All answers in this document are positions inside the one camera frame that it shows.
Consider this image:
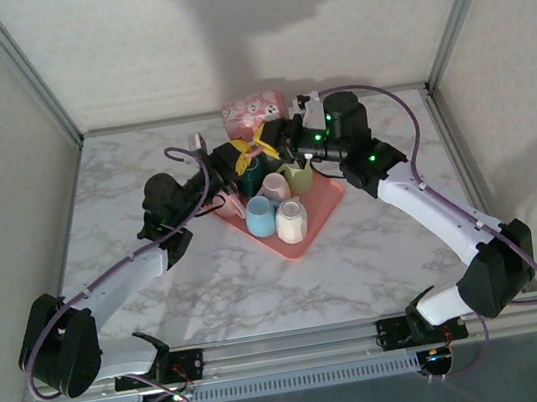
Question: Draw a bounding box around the dark teal mug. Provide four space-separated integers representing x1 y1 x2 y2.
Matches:
234 156 274 200

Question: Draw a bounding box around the pink ghost print mug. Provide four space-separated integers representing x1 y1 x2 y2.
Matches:
217 86 290 143

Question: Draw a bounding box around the pale pink mug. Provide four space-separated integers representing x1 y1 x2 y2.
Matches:
253 170 293 205

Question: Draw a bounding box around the light green mug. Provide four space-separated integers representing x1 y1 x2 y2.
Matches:
276 156 319 198

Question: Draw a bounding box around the light blue mug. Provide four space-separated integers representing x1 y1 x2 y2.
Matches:
241 192 286 240

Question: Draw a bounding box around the white faceted mug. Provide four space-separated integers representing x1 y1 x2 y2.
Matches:
272 196 312 246

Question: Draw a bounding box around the salmon pink plastic tray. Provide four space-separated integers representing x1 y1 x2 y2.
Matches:
210 167 356 271

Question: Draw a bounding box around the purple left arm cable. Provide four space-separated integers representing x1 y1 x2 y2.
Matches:
0 140 247 402

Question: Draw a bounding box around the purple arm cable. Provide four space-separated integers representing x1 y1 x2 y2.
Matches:
315 59 537 394
0 140 247 402

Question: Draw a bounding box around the aluminium side rail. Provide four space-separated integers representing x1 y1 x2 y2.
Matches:
421 75 537 311

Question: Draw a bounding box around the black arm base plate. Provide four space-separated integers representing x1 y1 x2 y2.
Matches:
374 306 471 352
109 346 209 394

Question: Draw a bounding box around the aluminium front rail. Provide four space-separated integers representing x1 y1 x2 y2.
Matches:
18 292 537 402

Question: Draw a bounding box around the grey slotted cable duct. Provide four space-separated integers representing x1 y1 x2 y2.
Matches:
118 356 425 402

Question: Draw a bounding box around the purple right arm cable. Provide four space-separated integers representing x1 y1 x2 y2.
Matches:
315 59 537 394

